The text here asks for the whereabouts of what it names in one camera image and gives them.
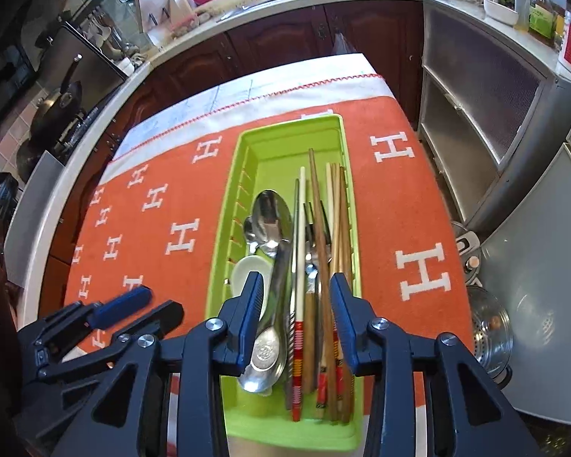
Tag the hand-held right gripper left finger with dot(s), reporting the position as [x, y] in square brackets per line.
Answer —
[247, 323]

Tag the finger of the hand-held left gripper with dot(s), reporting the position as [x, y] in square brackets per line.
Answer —
[119, 305]
[157, 316]

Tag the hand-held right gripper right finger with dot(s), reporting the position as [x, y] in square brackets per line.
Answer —
[345, 323]

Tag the white ceramic spoon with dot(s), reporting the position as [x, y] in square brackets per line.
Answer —
[245, 273]

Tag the medium metal spoon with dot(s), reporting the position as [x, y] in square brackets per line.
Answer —
[269, 248]

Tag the small metal spoon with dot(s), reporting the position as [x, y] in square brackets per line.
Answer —
[249, 235]

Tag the pale bamboo chopstick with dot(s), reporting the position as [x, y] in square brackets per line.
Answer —
[345, 228]
[337, 209]

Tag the pile of mixed chopsticks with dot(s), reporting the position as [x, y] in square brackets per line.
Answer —
[315, 200]

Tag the green plastic tray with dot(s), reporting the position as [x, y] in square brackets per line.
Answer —
[276, 162]

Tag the steel side panel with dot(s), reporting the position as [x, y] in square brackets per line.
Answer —
[33, 219]

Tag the orange printed blanket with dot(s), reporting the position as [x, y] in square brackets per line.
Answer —
[399, 200]

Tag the black pot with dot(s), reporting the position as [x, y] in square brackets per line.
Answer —
[31, 162]

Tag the gas stove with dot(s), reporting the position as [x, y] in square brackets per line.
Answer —
[83, 128]

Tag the white kitchen countertop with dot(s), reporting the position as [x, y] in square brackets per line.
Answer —
[104, 114]

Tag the grey refrigerator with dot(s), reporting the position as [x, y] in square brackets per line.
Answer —
[542, 271]

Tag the black wok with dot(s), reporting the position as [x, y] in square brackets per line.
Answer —
[57, 109]

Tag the frosted door cabinet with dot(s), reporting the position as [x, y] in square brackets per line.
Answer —
[480, 100]

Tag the hanging plastic bag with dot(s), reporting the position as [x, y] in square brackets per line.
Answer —
[341, 45]

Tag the brown wooden base cabinets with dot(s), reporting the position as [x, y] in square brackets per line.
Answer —
[276, 38]

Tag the pink basket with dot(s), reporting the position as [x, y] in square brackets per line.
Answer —
[185, 21]

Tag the cutting boards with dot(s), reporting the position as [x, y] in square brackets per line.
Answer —
[157, 9]

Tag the white bowl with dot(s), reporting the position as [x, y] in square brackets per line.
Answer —
[499, 13]

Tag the green label bottle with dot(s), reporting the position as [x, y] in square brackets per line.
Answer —
[542, 19]

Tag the white plastic bottle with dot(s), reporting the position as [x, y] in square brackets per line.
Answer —
[522, 4]

